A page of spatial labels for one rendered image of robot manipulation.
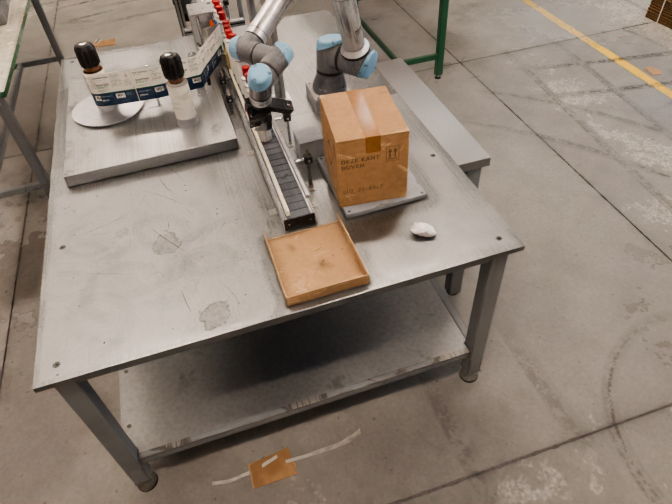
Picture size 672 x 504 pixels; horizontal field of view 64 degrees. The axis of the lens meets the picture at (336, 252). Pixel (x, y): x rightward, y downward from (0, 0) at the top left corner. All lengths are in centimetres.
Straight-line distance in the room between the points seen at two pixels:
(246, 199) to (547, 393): 148
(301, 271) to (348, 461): 88
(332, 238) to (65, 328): 86
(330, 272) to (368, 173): 36
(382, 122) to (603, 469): 154
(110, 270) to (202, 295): 35
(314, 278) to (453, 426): 97
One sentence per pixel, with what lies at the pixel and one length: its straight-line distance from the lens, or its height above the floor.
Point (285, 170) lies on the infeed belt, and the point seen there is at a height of 88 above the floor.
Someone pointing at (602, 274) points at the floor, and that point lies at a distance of 300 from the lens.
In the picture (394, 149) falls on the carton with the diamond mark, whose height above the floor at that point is 106.
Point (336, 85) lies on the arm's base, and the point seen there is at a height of 94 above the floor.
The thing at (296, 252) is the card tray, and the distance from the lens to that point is 175.
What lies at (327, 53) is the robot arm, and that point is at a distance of 233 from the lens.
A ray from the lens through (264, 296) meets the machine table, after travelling 164.
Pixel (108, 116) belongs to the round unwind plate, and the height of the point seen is 89.
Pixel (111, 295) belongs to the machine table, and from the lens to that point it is 181.
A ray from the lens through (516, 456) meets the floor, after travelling 233.
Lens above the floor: 207
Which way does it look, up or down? 46 degrees down
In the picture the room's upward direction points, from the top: 5 degrees counter-clockwise
